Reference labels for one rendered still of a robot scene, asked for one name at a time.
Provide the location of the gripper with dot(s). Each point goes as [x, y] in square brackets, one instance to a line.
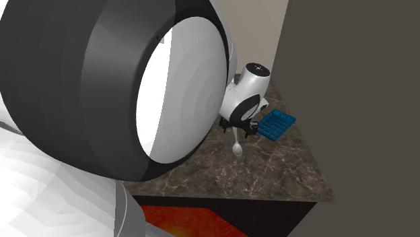
[239, 124]

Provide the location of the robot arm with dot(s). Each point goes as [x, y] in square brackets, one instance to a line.
[49, 82]

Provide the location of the white spoon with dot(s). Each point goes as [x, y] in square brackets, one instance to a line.
[237, 149]

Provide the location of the blue cutlery tray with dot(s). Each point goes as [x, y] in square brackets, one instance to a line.
[276, 124]

